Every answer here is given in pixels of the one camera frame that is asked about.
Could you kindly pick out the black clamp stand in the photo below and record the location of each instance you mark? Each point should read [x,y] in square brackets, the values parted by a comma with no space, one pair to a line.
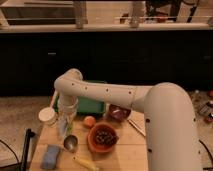
[28,136]

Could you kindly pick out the dark red bowl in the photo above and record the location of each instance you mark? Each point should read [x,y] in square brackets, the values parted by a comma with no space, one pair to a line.
[118,113]

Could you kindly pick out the orange bowl with grapes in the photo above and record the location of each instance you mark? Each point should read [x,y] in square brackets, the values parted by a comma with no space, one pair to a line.
[102,138]

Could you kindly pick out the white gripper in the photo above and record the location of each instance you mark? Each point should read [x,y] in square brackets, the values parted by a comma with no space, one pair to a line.
[67,109]

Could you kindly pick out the green plastic tray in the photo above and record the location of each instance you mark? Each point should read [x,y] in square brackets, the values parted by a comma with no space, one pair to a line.
[89,106]

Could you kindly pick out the metal measuring scoop yellow handle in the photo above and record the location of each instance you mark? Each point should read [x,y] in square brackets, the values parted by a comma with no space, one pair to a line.
[70,144]

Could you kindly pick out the orange fruit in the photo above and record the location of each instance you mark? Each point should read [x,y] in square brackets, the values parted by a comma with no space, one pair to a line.
[89,121]

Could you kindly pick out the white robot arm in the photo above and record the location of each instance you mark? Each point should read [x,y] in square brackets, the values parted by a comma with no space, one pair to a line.
[170,122]

